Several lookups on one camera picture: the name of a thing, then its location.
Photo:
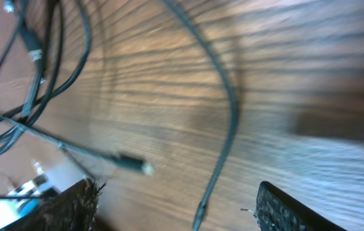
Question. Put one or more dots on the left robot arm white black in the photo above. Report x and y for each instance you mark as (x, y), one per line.
(48, 183)

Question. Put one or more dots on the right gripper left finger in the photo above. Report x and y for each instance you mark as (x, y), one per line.
(73, 210)

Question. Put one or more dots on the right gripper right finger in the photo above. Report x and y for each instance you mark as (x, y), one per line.
(278, 211)

